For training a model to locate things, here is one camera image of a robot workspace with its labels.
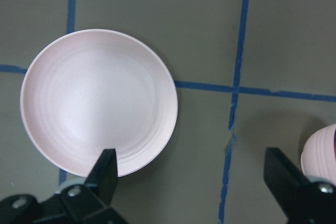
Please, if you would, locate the red apple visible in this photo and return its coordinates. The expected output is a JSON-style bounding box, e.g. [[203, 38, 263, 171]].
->
[[333, 130, 336, 158]]

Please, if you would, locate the pink bowl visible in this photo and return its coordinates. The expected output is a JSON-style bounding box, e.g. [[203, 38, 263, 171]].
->
[[300, 124, 335, 184]]

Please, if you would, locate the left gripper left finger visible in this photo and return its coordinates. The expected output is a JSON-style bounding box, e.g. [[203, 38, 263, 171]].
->
[[1, 149, 126, 223]]

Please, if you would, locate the pink plate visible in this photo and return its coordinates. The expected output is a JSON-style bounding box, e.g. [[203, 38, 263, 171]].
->
[[20, 29, 178, 177]]

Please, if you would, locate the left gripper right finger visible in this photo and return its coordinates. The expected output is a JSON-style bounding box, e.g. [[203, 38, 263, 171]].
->
[[264, 147, 335, 223]]

